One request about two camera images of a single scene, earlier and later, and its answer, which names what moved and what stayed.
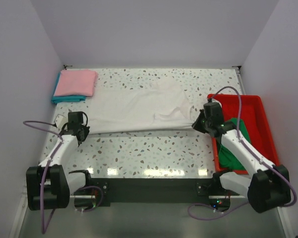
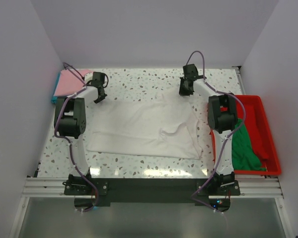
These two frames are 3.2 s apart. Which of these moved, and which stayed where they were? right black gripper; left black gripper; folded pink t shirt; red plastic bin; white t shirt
Moved: left black gripper; right black gripper; white t shirt
Stayed: red plastic bin; folded pink t shirt
